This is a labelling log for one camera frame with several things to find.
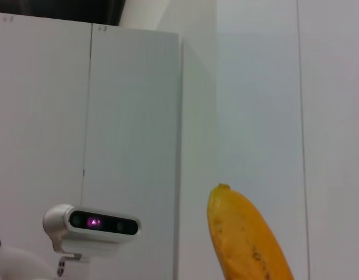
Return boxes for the silver head camera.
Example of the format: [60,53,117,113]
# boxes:
[42,204,142,259]

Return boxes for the white head camera mount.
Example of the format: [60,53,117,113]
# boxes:
[52,252,84,278]

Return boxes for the white cabinet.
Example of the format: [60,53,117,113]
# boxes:
[0,11,217,280]

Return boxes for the yellow banana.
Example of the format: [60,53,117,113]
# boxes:
[207,183,295,280]

